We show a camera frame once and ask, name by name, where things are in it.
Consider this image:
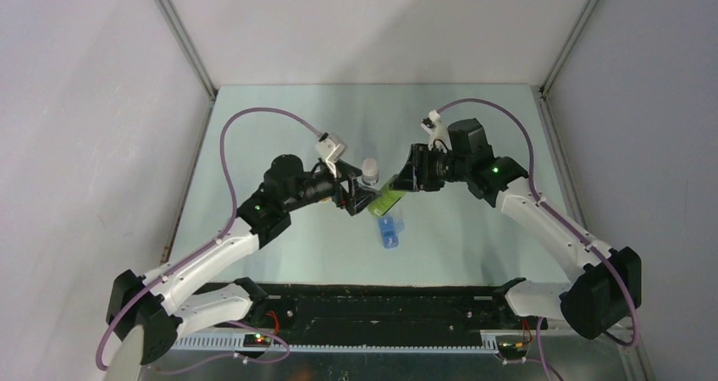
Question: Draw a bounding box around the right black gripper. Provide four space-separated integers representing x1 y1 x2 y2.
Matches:
389 143 470 192

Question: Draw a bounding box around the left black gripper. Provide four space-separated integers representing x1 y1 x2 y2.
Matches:
284 159 381 215

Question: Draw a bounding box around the green pill bottle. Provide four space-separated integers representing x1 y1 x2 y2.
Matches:
367 183 406 218

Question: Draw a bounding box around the blue pill organizer box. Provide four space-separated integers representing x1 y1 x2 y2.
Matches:
377 211 405 249

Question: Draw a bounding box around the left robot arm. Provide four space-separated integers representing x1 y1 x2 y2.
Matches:
106 154 379 365

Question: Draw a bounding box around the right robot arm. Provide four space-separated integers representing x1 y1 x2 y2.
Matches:
389 119 642 340

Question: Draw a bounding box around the white pill bottle blue label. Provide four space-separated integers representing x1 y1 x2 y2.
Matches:
361 157 379 186

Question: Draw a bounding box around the left control board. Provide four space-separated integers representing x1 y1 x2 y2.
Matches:
242 333 274 349

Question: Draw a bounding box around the control board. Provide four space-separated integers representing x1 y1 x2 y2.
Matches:
242 333 274 349
497 341 531 354

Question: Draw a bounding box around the right control board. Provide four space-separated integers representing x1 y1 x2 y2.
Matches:
497 341 531 354

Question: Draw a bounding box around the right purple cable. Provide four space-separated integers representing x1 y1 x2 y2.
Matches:
434 98 642 349

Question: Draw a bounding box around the purple cable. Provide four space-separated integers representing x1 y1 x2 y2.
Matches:
434 98 642 349
95 107 327 371

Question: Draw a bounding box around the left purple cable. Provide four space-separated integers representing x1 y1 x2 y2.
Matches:
95 107 327 371

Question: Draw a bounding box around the left aluminium frame post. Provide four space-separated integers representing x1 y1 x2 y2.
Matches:
154 0 218 101

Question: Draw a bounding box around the aluminium frame post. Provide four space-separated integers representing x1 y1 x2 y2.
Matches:
538 0 603 100
154 0 218 101

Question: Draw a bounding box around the right aluminium frame post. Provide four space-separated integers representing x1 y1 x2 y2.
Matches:
538 0 603 100

